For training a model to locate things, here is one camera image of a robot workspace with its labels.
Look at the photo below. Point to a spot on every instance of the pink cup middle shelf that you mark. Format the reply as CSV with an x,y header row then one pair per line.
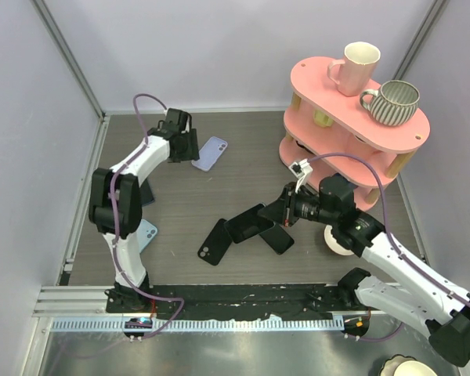
x,y
357,149

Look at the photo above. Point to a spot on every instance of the black phone case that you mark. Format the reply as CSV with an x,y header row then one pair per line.
x,y
216,244

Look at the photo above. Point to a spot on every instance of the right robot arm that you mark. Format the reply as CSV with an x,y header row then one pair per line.
x,y
423,299

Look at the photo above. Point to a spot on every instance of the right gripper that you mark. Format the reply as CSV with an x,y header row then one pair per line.
x,y
283,211

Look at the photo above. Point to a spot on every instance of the light blue phone case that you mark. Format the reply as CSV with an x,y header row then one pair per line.
x,y
146,232

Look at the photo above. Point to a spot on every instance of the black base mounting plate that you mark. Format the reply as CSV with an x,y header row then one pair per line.
x,y
243,302

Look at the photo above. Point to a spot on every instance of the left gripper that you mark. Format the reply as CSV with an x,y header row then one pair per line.
x,y
192,153

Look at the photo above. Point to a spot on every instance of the white bowl on table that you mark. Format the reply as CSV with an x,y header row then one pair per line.
x,y
333,244

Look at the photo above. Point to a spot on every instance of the lavender phone case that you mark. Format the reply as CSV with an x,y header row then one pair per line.
x,y
209,153

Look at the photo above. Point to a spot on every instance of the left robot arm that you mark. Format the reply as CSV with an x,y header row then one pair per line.
x,y
115,204

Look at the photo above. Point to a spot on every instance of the cream bowl bottom corner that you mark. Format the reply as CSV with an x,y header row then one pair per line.
x,y
400,365

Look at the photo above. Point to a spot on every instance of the yellow cup on shelf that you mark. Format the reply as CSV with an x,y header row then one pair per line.
x,y
321,119

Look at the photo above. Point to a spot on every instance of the grey striped mug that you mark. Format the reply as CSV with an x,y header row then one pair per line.
x,y
393,104

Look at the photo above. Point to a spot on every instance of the pink three-tier shelf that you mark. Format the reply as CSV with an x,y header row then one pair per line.
x,y
324,148

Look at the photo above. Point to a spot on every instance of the dark blue phone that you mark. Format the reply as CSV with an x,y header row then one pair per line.
x,y
146,194

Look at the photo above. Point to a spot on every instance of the aluminium rail with slots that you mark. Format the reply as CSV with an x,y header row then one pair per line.
x,y
136,324

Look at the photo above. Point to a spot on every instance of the pink tall mug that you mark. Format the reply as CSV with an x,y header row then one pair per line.
x,y
353,71

